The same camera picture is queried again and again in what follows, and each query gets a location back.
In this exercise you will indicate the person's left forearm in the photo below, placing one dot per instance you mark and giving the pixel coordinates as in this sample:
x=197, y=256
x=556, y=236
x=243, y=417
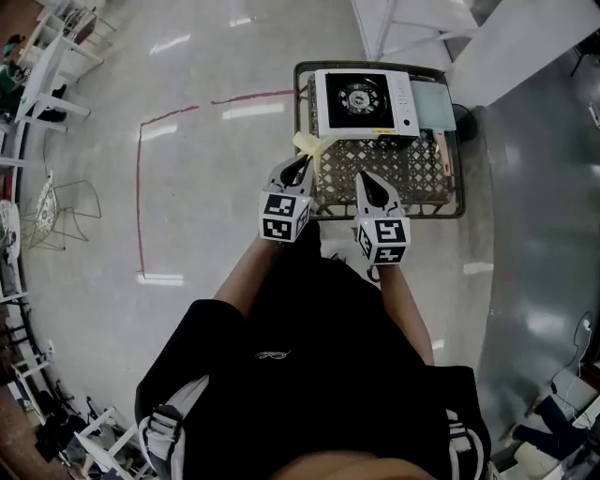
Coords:
x=248, y=281

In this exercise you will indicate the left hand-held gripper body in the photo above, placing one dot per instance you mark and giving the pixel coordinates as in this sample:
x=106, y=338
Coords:
x=281, y=215

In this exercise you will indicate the person's black shirt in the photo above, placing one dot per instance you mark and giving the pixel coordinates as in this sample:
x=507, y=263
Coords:
x=319, y=375

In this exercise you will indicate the bent red floor tape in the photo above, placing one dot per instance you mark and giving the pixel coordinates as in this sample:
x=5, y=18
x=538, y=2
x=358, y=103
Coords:
x=139, y=197

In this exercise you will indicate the yellow cloth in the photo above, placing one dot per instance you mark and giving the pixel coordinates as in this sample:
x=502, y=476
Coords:
x=314, y=143

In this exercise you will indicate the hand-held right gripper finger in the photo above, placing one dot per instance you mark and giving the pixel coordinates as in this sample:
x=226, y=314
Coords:
x=394, y=204
x=362, y=199

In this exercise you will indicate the pale blue plastic tray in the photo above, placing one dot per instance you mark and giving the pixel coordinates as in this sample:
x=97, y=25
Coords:
x=433, y=105

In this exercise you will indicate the person's shoe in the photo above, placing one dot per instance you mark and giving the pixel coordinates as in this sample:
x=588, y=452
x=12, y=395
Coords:
x=338, y=258

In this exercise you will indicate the black round bin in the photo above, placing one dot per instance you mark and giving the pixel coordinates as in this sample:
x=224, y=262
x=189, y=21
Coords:
x=466, y=124

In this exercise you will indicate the dark lattice metal table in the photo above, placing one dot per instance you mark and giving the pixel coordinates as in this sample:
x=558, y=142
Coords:
x=375, y=164

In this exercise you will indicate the white frame furniture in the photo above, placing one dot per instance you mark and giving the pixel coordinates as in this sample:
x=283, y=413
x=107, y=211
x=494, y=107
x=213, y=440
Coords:
x=412, y=28

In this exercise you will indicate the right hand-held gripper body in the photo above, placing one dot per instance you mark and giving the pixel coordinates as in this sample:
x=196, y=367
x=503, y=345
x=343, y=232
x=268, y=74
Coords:
x=389, y=236

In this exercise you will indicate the white table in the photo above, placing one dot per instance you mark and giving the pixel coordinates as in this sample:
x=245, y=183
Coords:
x=44, y=70

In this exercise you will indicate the person's right forearm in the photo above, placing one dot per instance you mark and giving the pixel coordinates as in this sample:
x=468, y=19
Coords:
x=403, y=319

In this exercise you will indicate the white portable gas stove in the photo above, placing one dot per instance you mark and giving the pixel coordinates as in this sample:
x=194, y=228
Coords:
x=358, y=98

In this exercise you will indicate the person's face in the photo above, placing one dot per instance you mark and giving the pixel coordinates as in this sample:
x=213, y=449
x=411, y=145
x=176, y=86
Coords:
x=356, y=466

